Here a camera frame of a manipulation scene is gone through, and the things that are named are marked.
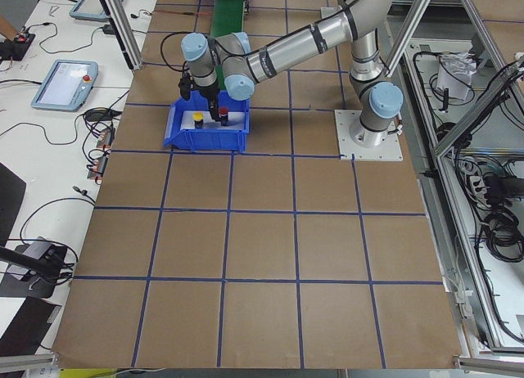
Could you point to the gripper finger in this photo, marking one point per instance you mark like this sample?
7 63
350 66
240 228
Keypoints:
211 106
215 110

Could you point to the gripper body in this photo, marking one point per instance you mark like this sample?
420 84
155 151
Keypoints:
208 94

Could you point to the red push button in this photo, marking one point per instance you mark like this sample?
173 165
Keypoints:
223 115

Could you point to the yellow push button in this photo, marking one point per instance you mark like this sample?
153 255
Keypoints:
198 120

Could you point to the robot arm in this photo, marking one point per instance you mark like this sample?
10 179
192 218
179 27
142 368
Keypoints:
355 21

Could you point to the white foam pad left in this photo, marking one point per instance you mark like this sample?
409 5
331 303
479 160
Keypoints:
236 120

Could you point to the left blue bin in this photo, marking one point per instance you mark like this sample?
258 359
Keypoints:
207 139

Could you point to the green conveyor belt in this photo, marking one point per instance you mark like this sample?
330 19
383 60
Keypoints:
228 17

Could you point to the black power adapter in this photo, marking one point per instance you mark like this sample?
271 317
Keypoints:
108 29

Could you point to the near teach pendant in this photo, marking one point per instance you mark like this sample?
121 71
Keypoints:
66 85

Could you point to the teach pendant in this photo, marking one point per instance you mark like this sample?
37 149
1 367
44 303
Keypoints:
89 10
66 85

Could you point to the far teach pendant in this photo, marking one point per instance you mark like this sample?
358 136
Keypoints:
89 10

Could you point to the black monitor stand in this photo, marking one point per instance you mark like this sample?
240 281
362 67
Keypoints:
32 269

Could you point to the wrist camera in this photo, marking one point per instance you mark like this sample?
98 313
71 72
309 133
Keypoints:
185 86

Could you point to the aluminium frame post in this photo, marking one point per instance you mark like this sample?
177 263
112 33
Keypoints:
119 22

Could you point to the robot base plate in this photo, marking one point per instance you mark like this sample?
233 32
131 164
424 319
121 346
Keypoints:
357 143

